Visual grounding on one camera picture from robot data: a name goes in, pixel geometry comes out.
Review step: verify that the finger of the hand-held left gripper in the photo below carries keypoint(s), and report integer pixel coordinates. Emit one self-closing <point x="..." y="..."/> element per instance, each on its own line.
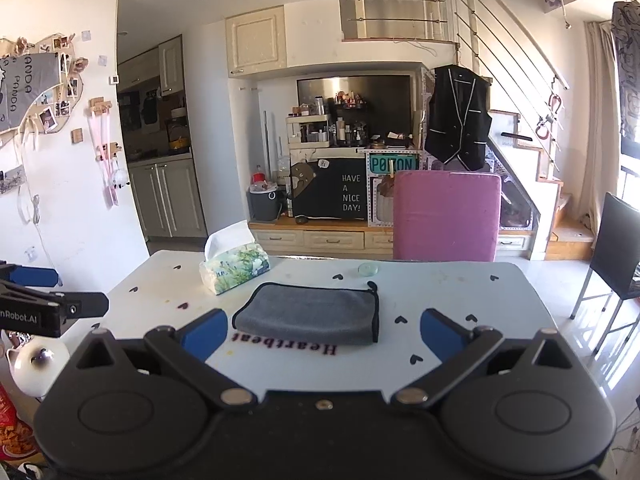
<point x="31" y="276"/>

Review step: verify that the cream kitchen base cabinet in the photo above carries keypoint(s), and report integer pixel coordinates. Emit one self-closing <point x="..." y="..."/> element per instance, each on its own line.
<point x="167" y="197"/>

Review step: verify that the green floral tissue pack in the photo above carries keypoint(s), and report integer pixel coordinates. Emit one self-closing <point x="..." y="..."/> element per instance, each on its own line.
<point x="235" y="265"/>

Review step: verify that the white cat-shaped teapot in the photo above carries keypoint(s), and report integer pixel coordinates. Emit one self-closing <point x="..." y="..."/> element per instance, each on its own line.
<point x="35" y="367"/>

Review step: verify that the red snack packet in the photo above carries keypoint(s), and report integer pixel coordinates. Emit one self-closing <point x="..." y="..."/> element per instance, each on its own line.
<point x="12" y="430"/>

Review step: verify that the grey towel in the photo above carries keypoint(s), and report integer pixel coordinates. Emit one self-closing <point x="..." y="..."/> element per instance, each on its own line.
<point x="307" y="312"/>

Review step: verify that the metal stair railing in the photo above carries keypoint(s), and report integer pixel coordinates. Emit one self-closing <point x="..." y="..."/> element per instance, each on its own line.
<point x="505" y="40"/>

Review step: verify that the black vest with white trim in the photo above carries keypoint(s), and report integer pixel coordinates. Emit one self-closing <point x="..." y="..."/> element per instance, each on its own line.
<point x="457" y="120"/>

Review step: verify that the cream wall cabinet door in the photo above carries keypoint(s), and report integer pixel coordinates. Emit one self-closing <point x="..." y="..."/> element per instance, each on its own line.
<point x="256" y="40"/>

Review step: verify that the black patterned hanging garment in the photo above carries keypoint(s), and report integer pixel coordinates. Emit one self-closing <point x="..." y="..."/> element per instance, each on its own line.
<point x="627" y="75"/>

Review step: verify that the teal lettered sign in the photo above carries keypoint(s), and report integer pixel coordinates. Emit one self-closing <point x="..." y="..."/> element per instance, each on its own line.
<point x="392" y="164"/>

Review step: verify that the white cosmetics organizer shelf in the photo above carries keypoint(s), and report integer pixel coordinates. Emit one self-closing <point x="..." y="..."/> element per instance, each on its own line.
<point x="307" y="132"/>

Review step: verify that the wall photo collage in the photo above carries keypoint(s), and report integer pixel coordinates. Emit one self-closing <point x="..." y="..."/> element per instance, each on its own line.
<point x="30" y="85"/>

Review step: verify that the pink ribbon wall hanger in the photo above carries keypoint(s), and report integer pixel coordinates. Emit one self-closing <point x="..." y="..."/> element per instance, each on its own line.
<point x="106" y="155"/>

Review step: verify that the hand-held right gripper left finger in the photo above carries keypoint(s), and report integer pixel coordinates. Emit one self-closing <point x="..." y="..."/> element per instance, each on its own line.
<point x="204" y="334"/>

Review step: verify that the pink chair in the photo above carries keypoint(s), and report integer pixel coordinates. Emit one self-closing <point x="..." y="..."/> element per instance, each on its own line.
<point x="446" y="217"/>

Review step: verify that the grey trash bin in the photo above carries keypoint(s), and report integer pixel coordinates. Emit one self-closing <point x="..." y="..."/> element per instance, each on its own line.
<point x="263" y="205"/>

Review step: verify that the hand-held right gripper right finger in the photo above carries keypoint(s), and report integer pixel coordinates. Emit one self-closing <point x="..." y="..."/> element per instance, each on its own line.
<point x="441" y="334"/>

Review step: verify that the black dining chair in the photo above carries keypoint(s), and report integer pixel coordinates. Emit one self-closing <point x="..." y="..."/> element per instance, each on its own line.
<point x="617" y="255"/>

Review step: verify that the cream curtain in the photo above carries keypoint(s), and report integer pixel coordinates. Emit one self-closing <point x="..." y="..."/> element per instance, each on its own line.
<point x="599" y="120"/>

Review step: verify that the low wooden drawer cabinet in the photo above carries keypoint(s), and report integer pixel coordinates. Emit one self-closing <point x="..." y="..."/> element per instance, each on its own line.
<point x="320" y="240"/>

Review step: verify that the white staircase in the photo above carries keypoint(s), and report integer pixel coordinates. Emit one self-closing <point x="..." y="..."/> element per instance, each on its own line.
<point x="542" y="195"/>

